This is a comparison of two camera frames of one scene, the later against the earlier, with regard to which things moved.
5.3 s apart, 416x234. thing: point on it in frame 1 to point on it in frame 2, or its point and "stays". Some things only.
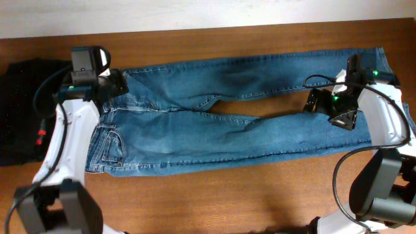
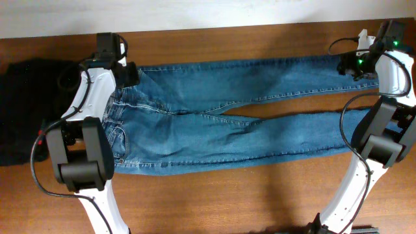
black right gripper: x=348 y=121 to x=348 y=67
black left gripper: x=122 y=84 to x=134 y=76
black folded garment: x=28 y=108 stays
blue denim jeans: x=165 y=117 stays
